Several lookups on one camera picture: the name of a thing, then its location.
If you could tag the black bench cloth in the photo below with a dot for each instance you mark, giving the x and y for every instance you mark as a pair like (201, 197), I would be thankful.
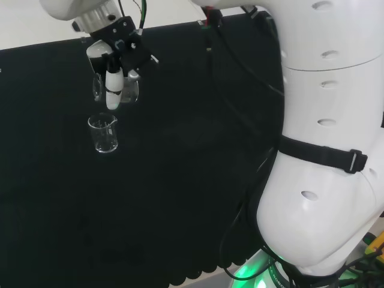
(120, 195)

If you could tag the small clear glass beaker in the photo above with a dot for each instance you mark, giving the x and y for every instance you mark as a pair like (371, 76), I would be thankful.
(130, 93)

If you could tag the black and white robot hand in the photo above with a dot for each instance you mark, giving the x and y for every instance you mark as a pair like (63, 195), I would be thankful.
(132, 51)

